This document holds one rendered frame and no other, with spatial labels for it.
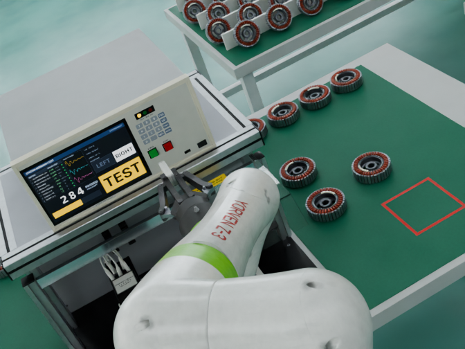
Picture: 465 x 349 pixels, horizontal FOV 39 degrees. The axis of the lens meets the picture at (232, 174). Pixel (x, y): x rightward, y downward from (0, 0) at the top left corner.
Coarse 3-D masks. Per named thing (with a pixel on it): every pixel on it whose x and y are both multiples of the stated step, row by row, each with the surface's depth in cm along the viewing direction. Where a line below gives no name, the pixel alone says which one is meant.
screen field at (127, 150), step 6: (120, 150) 150; (126, 150) 150; (132, 150) 151; (108, 156) 149; (114, 156) 150; (120, 156) 150; (126, 156) 151; (96, 162) 148; (102, 162) 149; (108, 162) 150; (114, 162) 150; (96, 168) 149; (102, 168) 150
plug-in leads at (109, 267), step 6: (114, 252) 163; (108, 258) 168; (120, 258) 164; (102, 264) 163; (108, 264) 166; (120, 264) 167; (126, 264) 165; (108, 270) 164; (114, 270) 167; (120, 270) 165; (126, 270) 166
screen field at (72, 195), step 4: (76, 188) 150; (80, 188) 150; (72, 192) 150; (76, 192) 150; (80, 192) 150; (84, 192) 151; (64, 196) 149; (68, 196) 150; (72, 196) 150; (76, 196) 150; (60, 200) 149; (64, 200) 150; (68, 200) 150; (72, 200) 151
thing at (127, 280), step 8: (128, 256) 172; (128, 264) 170; (128, 272) 164; (136, 272) 166; (112, 280) 163; (120, 280) 162; (128, 280) 161; (136, 280) 161; (120, 288) 160; (128, 288) 159; (120, 296) 159; (120, 304) 160
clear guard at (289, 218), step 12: (252, 156) 160; (228, 168) 160; (240, 168) 158; (264, 168) 155; (204, 180) 159; (276, 180) 151; (180, 192) 158; (216, 192) 154; (288, 192) 146; (288, 204) 145; (276, 216) 144; (288, 216) 145; (300, 216) 145; (288, 228) 144; (300, 228) 144; (264, 240) 143; (276, 240) 143
